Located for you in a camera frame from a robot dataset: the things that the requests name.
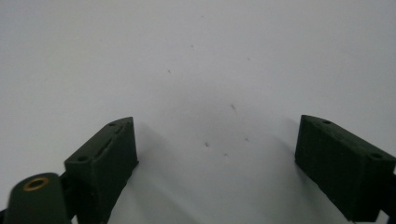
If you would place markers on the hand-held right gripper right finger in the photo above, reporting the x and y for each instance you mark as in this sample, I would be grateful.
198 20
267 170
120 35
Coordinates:
342 168

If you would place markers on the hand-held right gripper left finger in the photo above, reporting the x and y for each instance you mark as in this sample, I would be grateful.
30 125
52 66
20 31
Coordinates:
102 165

